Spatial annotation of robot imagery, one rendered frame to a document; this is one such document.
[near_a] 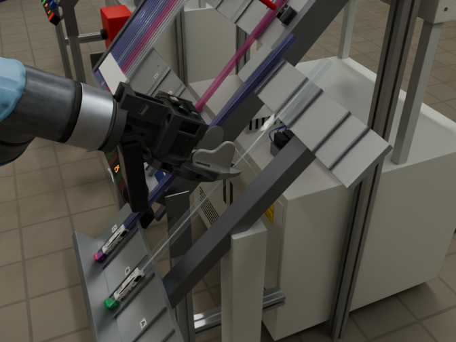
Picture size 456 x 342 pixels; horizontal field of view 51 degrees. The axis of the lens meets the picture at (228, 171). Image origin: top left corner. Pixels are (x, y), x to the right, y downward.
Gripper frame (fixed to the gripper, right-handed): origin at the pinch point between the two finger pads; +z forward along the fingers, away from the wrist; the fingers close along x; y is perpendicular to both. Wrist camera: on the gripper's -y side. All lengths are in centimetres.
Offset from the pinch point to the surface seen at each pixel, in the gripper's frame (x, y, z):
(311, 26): 24.4, 22.2, 18.2
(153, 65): 64, -6, 9
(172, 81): 50, -5, 10
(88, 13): 386, -70, 67
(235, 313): -3.2, -25.1, 14.7
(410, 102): 27, 17, 58
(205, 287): 57, -74, 59
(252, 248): -3.2, -10.6, 9.6
